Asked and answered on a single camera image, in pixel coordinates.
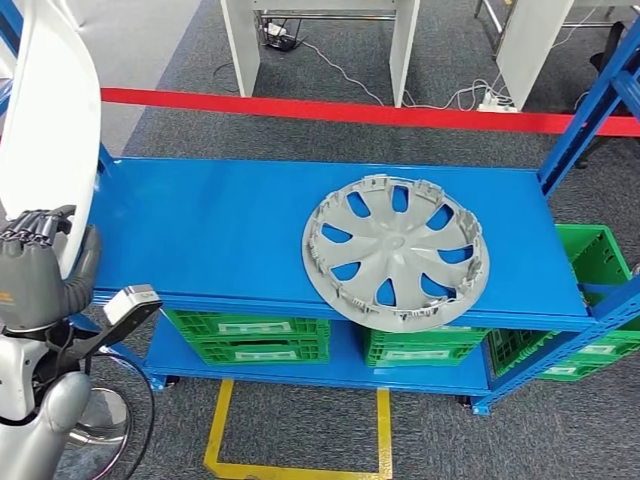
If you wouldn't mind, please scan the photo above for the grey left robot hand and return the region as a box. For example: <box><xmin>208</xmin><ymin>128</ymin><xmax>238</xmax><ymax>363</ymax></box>
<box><xmin>0</xmin><ymin>205</ymin><xmax>103</xmax><ymax>333</ymax></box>

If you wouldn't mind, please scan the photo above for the white curved plastic part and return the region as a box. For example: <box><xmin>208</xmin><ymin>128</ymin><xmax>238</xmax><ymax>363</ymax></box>
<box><xmin>0</xmin><ymin>0</ymin><xmax>103</xmax><ymax>280</ymax></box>

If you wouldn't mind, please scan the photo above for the blue metal shelf rack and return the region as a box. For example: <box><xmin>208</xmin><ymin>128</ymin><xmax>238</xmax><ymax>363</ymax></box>
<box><xmin>0</xmin><ymin>0</ymin><xmax>640</xmax><ymax>419</ymax></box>

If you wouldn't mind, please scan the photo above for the white desk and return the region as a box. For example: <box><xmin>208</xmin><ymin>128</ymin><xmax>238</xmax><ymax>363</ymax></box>
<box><xmin>475</xmin><ymin>0</ymin><xmax>640</xmax><ymax>113</ymax></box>
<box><xmin>220</xmin><ymin>0</ymin><xmax>422</xmax><ymax>109</ymax></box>

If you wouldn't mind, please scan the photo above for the long red barrier belt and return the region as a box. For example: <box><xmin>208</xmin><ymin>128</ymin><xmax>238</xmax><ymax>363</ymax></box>
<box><xmin>100</xmin><ymin>87</ymin><xmax>640</xmax><ymax>139</ymax></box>

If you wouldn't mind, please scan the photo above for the white power strip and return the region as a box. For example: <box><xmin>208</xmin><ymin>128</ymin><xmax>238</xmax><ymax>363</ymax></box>
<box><xmin>262</xmin><ymin>21</ymin><xmax>296</xmax><ymax>53</ymax></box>
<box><xmin>477</xmin><ymin>92</ymin><xmax>520</xmax><ymax>115</ymax></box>

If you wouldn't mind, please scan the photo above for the grey plastic wheel hubcap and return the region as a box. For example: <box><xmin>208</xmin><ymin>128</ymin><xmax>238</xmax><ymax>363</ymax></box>
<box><xmin>301</xmin><ymin>174</ymin><xmax>491</xmax><ymax>335</ymax></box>

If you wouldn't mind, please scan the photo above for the open green plastic crate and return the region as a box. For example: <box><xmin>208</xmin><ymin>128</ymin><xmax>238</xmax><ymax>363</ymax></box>
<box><xmin>487</xmin><ymin>223</ymin><xmax>640</xmax><ymax>380</ymax></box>

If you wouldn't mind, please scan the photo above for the black office chair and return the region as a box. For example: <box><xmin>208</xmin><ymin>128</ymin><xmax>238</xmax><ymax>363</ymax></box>
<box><xmin>574</xmin><ymin>21</ymin><xmax>640</xmax><ymax>170</ymax></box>

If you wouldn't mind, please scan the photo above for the chrome stanchion post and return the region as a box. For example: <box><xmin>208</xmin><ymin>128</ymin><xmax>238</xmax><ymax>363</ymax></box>
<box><xmin>69</xmin><ymin>387</ymin><xmax>134</xmax><ymax>446</ymax></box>

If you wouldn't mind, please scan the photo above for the white floor cable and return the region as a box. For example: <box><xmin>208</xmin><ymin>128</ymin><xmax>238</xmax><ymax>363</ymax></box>
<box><xmin>299</xmin><ymin>39</ymin><xmax>387</xmax><ymax>107</ymax></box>
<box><xmin>402</xmin><ymin>78</ymin><xmax>516</xmax><ymax>113</ymax></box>

